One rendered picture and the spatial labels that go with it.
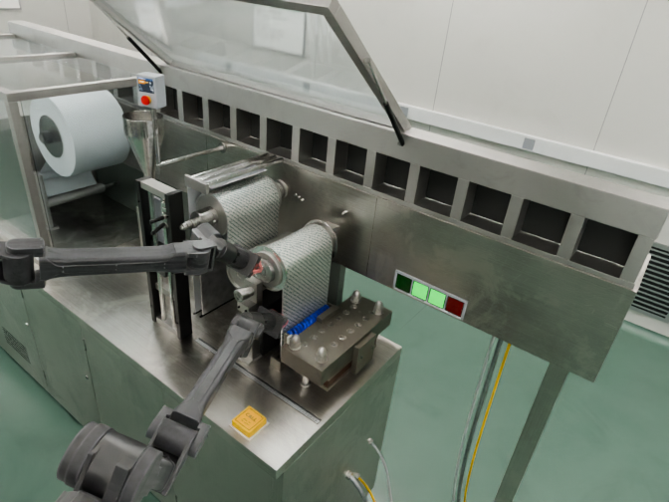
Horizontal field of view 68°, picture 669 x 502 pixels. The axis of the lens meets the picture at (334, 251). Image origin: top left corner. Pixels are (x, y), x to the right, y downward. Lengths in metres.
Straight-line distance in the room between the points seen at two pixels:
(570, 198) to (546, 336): 0.40
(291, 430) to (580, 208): 0.97
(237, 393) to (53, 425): 1.46
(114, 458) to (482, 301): 1.11
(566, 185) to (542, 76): 2.44
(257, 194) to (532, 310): 0.91
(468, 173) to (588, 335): 0.53
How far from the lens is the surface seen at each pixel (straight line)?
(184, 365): 1.71
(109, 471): 0.72
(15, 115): 2.03
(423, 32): 4.04
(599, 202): 1.34
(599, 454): 3.07
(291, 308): 1.57
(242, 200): 1.61
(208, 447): 1.72
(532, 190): 1.36
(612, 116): 3.67
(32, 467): 2.77
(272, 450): 1.46
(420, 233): 1.53
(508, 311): 1.51
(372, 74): 1.26
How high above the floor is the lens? 2.06
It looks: 30 degrees down
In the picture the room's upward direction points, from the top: 6 degrees clockwise
